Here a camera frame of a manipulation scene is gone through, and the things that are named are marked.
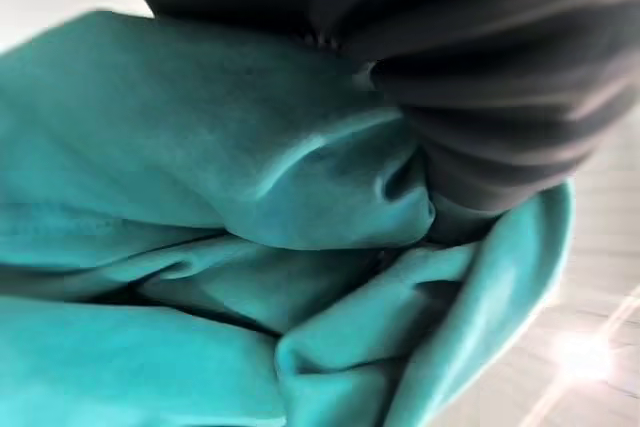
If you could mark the teal bed cloth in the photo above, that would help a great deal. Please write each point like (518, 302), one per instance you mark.
(200, 197)

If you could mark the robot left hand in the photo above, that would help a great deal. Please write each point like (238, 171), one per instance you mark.
(490, 72)

